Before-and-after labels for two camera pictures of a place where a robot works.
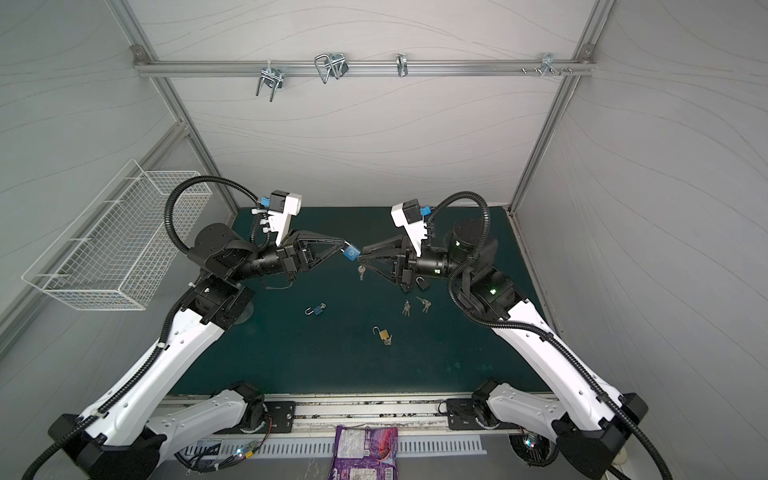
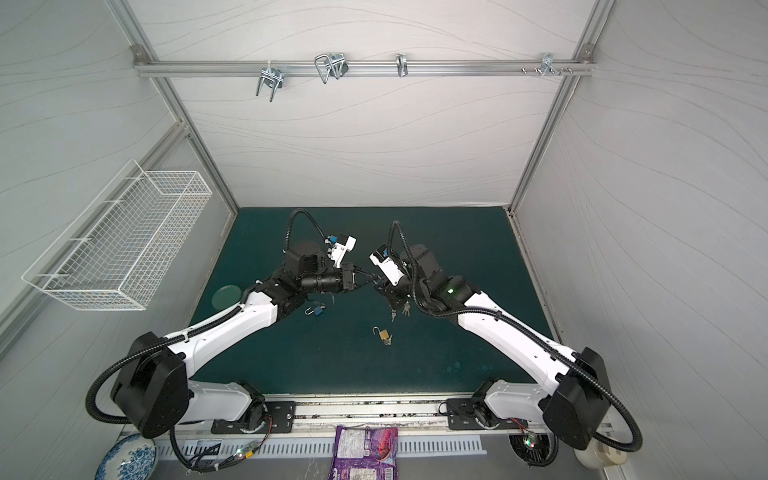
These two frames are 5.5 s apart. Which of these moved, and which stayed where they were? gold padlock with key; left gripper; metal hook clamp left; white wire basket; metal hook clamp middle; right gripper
Moved: left gripper; right gripper
Stayed: white wire basket; metal hook clamp middle; gold padlock with key; metal hook clamp left
